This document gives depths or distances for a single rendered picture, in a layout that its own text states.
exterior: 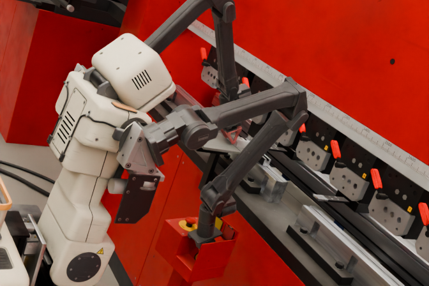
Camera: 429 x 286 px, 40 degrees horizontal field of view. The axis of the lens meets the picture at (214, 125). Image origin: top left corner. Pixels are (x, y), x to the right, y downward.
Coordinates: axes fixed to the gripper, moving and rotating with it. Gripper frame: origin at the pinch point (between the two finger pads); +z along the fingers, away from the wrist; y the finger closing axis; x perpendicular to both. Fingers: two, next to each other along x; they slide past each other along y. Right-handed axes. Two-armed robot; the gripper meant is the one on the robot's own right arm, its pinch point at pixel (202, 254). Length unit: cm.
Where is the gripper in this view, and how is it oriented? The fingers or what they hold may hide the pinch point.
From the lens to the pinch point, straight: 206.2
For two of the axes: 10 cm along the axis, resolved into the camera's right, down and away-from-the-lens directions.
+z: -1.1, 8.9, 4.5
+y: 7.8, -2.1, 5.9
